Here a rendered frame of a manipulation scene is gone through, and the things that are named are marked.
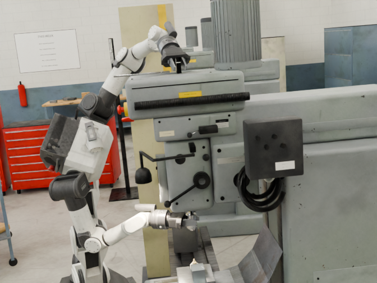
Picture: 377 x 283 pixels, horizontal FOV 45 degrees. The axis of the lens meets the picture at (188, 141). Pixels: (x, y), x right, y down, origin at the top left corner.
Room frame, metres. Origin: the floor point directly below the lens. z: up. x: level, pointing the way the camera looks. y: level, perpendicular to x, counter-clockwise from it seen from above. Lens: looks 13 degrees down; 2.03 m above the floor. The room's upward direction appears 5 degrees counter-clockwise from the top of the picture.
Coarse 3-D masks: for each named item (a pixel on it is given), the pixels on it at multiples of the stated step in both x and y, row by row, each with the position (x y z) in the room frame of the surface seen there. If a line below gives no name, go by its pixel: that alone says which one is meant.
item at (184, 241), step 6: (186, 228) 2.16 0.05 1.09; (174, 234) 2.16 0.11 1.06; (180, 234) 2.16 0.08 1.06; (186, 234) 2.16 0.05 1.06; (192, 234) 2.16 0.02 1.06; (174, 240) 2.16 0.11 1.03; (180, 240) 2.16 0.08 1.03; (186, 240) 2.16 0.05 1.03; (192, 240) 2.16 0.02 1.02; (174, 246) 2.16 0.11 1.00; (180, 246) 2.16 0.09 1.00; (186, 246) 2.16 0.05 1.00; (192, 246) 2.16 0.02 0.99; (174, 252) 2.16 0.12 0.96; (180, 252) 2.16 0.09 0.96
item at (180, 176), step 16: (176, 144) 1.81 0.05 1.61; (208, 144) 1.82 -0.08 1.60; (176, 160) 1.80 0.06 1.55; (192, 160) 1.81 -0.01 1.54; (208, 160) 1.82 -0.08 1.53; (176, 176) 1.81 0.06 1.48; (192, 176) 1.81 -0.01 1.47; (176, 192) 1.81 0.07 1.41; (192, 192) 1.81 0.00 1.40; (208, 192) 1.81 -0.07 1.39; (176, 208) 1.81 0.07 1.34; (192, 208) 1.81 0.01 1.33; (208, 208) 1.82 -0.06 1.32
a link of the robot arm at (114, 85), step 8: (120, 56) 2.21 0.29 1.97; (120, 64) 2.24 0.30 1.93; (144, 64) 2.26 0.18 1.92; (112, 72) 2.25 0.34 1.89; (120, 72) 2.24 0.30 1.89; (128, 72) 2.26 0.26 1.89; (112, 80) 2.23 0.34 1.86; (120, 80) 2.24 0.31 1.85; (104, 88) 2.23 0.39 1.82; (112, 88) 2.22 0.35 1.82; (120, 88) 2.25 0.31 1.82
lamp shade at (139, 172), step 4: (140, 168) 1.86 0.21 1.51; (144, 168) 1.85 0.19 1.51; (136, 172) 1.85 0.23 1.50; (140, 172) 1.84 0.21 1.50; (144, 172) 1.84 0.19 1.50; (148, 172) 1.85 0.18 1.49; (136, 176) 1.84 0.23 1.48; (140, 176) 1.83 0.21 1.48; (144, 176) 1.83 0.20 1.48; (148, 176) 1.84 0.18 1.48; (136, 180) 1.84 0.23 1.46; (140, 180) 1.83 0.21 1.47; (144, 180) 1.83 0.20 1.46; (148, 180) 1.84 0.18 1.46
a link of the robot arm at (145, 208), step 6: (138, 204) 1.98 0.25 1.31; (144, 204) 1.97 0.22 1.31; (150, 204) 1.96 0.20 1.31; (138, 210) 1.97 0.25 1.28; (144, 210) 1.96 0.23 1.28; (150, 210) 1.95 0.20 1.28; (156, 210) 1.95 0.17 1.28; (150, 216) 1.93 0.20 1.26; (156, 216) 1.92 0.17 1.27; (150, 222) 1.92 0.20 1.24; (156, 222) 1.91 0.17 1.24; (156, 228) 1.92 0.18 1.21
